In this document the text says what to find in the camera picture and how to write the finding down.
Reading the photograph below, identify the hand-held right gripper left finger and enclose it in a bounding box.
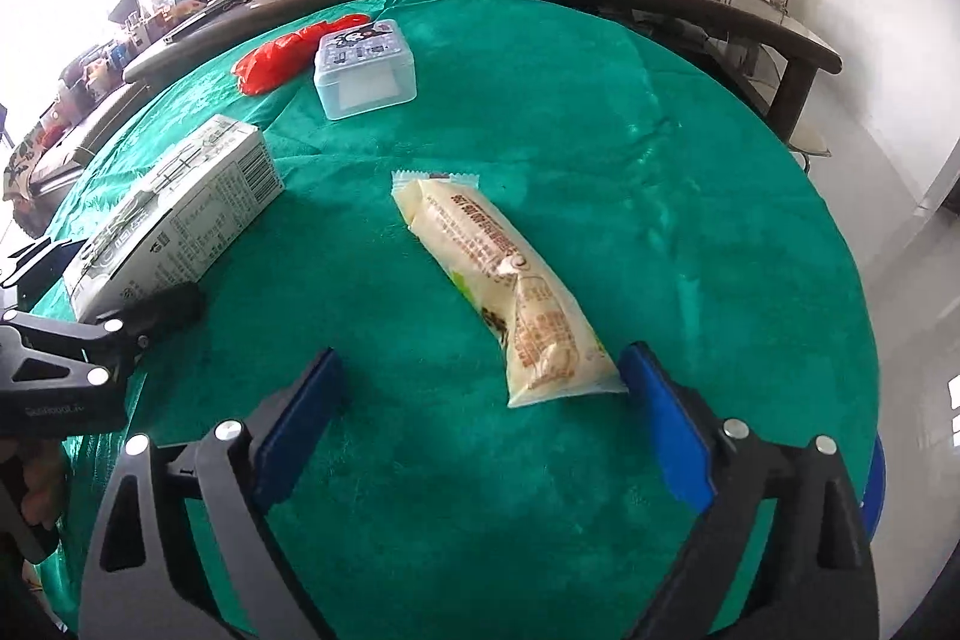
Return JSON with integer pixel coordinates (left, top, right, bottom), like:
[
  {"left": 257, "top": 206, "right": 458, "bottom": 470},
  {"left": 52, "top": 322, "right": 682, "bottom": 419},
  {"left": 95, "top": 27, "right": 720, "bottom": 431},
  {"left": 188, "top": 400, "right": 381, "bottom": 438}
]
[{"left": 79, "top": 347, "right": 347, "bottom": 640}]

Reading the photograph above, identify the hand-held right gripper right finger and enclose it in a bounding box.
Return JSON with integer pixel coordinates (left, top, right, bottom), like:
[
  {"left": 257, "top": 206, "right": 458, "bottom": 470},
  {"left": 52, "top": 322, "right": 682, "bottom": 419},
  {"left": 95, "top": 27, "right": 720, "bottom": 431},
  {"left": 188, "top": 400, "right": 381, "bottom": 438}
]
[{"left": 619, "top": 341, "right": 880, "bottom": 640}]

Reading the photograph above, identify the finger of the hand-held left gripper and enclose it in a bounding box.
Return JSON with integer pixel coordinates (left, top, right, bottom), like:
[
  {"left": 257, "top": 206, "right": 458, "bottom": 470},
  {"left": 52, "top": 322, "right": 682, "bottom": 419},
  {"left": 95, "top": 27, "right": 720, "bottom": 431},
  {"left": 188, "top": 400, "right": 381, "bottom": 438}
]
[
  {"left": 0, "top": 282, "right": 207, "bottom": 390},
  {"left": 0, "top": 237, "right": 87, "bottom": 311}
]

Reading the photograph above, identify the white green carton box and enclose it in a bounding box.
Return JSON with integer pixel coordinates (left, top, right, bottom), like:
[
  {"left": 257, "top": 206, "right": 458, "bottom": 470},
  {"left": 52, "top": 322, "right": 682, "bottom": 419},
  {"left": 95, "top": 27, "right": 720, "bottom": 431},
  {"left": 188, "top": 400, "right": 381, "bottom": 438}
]
[{"left": 62, "top": 113, "right": 286, "bottom": 320}]

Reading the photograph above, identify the cream snack packet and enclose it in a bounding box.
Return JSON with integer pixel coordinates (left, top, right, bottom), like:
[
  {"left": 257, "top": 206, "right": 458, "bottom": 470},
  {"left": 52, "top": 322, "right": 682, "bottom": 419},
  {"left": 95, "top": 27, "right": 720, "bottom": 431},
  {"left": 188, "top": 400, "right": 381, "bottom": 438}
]
[{"left": 391, "top": 169, "right": 629, "bottom": 408}]

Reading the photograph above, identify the person's left hand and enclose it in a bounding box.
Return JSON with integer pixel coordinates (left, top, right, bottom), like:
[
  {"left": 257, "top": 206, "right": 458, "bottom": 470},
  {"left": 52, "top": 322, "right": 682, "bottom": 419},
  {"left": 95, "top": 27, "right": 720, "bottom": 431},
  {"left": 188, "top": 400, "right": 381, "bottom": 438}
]
[{"left": 19, "top": 441, "right": 72, "bottom": 532}]

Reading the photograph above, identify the blue plastic stool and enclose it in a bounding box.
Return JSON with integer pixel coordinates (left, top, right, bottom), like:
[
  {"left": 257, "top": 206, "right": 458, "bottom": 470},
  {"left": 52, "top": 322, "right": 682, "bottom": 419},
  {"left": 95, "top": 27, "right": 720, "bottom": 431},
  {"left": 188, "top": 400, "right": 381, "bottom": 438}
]
[{"left": 861, "top": 434, "right": 887, "bottom": 540}]

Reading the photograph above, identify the green tablecloth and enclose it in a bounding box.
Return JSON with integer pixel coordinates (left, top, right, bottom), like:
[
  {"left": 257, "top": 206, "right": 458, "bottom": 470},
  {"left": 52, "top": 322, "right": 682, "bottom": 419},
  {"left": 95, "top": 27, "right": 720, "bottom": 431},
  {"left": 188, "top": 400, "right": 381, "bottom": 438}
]
[{"left": 30, "top": 0, "right": 882, "bottom": 640}]

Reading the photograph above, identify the red plastic bag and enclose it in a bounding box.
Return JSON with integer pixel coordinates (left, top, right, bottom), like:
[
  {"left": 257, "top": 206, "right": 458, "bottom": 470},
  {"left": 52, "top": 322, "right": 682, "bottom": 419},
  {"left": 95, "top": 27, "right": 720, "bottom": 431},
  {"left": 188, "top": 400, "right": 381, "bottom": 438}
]
[{"left": 231, "top": 12, "right": 372, "bottom": 97}]

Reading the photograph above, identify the clear plastic lidded box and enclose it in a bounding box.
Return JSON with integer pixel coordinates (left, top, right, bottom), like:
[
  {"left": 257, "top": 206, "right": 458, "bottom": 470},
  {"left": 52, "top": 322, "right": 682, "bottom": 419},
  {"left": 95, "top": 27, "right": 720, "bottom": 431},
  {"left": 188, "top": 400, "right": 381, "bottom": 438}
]
[{"left": 313, "top": 19, "right": 419, "bottom": 121}]

